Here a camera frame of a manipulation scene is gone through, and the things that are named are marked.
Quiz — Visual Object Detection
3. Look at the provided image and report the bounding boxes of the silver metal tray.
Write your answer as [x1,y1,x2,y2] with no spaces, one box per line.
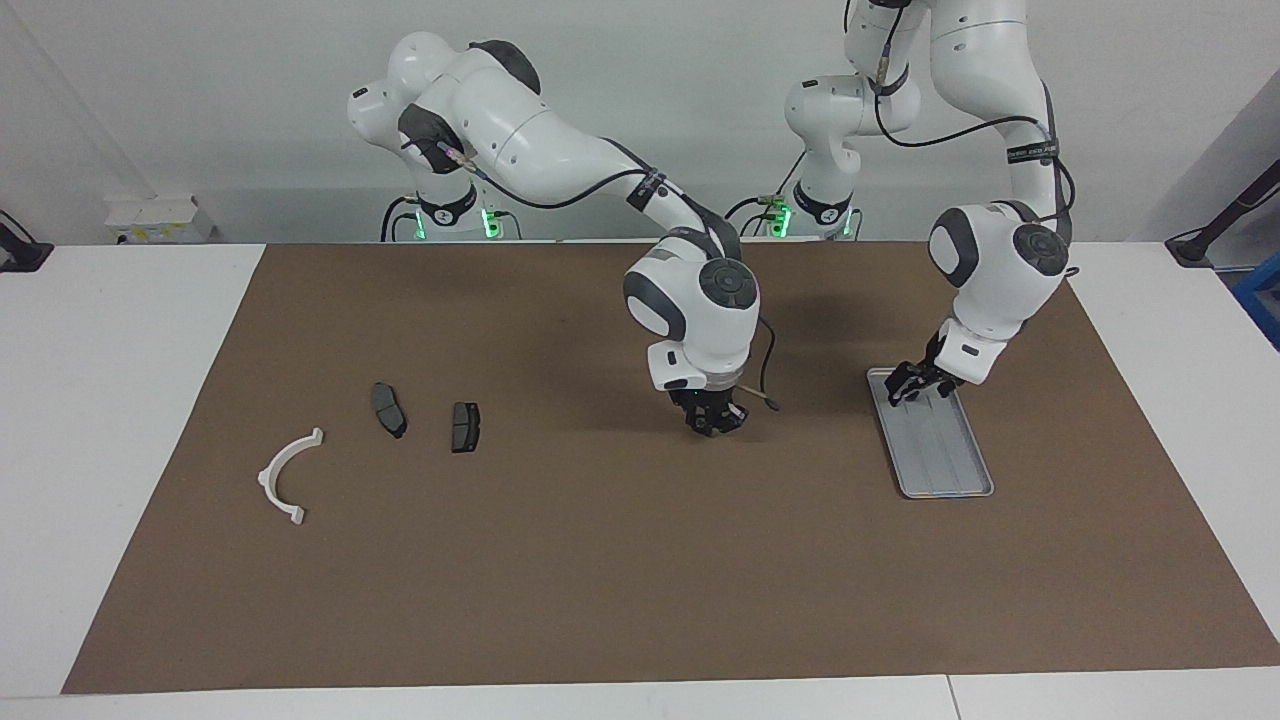
[866,366,995,500]

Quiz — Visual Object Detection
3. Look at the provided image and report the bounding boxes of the brown table mat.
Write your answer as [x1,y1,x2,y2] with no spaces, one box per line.
[62,240,1280,694]

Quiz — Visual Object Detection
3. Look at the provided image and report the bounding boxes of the black angled stand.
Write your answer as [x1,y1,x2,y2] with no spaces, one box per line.
[1165,160,1280,269]

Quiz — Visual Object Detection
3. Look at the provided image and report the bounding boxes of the dark curved brake pad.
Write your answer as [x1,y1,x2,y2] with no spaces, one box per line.
[371,383,409,440]

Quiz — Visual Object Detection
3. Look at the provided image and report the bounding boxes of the blue bin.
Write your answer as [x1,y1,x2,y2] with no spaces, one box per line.
[1232,250,1280,351]

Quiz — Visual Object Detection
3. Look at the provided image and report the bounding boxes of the white background box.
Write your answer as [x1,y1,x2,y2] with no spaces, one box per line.
[105,195,216,246]

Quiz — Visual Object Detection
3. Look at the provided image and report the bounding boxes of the black stand foot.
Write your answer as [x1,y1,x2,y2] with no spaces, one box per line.
[0,210,53,273]

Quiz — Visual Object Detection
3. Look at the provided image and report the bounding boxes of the black left base cable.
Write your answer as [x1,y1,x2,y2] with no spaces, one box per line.
[714,150,809,238]

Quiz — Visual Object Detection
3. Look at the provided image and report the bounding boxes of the black base cable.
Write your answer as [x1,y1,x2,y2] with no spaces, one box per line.
[381,195,421,243]
[714,150,809,238]

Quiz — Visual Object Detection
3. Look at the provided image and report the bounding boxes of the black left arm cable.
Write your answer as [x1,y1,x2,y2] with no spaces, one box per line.
[845,0,1079,276]

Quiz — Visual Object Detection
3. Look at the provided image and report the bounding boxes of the black right base cable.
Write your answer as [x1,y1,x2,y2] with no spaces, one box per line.
[381,195,421,243]

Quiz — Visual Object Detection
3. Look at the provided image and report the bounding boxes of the white curved plastic bracket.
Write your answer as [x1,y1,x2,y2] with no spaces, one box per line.
[257,427,326,527]

